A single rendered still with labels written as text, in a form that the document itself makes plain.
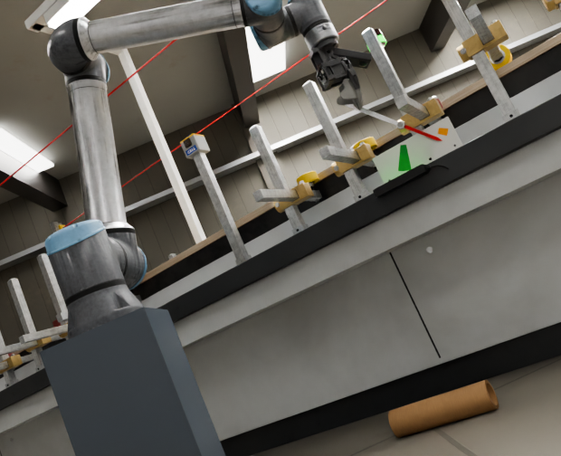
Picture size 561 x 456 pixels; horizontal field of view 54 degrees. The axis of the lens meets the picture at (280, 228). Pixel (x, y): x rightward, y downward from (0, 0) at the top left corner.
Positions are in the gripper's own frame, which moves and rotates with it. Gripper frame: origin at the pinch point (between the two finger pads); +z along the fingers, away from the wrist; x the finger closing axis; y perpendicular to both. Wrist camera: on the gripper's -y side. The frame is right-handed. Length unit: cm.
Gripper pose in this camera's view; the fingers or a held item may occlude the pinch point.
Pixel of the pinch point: (361, 104)
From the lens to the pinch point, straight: 159.8
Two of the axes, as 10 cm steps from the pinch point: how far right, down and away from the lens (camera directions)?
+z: 3.9, 9.0, -1.6
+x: 1.6, -2.4, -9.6
